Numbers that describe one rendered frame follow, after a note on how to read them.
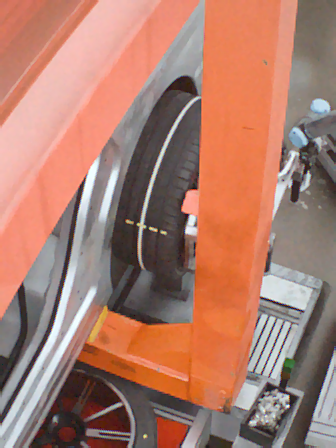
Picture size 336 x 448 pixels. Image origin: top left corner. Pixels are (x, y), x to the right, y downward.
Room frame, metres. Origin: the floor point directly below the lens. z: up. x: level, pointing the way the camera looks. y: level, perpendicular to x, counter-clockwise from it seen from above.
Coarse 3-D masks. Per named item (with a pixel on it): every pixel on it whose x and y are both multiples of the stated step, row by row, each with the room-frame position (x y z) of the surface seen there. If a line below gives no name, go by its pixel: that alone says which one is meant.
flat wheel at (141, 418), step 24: (72, 384) 1.55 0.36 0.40; (96, 384) 1.52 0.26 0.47; (120, 384) 1.51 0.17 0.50; (72, 408) 1.41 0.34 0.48; (120, 408) 1.46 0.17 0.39; (144, 408) 1.41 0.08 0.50; (48, 432) 1.31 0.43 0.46; (96, 432) 1.31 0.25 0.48; (120, 432) 1.31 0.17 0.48; (144, 432) 1.31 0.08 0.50
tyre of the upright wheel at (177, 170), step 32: (192, 96) 2.35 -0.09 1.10; (160, 128) 2.12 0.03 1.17; (192, 128) 2.12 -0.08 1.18; (192, 160) 1.99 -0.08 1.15; (128, 192) 1.94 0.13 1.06; (160, 192) 1.92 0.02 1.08; (128, 224) 1.88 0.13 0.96; (160, 224) 1.86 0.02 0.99; (128, 256) 1.87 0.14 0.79; (160, 256) 1.81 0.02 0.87
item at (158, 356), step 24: (96, 336) 1.61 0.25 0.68; (120, 336) 1.61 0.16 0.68; (144, 336) 1.59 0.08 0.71; (168, 336) 1.55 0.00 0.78; (96, 360) 1.56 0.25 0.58; (120, 360) 1.53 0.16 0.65; (144, 360) 1.51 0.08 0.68; (168, 360) 1.48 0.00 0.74; (144, 384) 1.49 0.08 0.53; (168, 384) 1.46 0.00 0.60
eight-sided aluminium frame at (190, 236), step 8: (192, 216) 1.88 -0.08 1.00; (192, 224) 1.86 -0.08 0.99; (192, 232) 1.84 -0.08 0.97; (192, 240) 1.83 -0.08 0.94; (192, 248) 1.86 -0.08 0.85; (184, 256) 1.85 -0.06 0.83; (192, 256) 1.87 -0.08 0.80; (184, 264) 1.84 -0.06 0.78; (192, 264) 1.85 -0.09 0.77; (192, 272) 1.83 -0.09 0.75
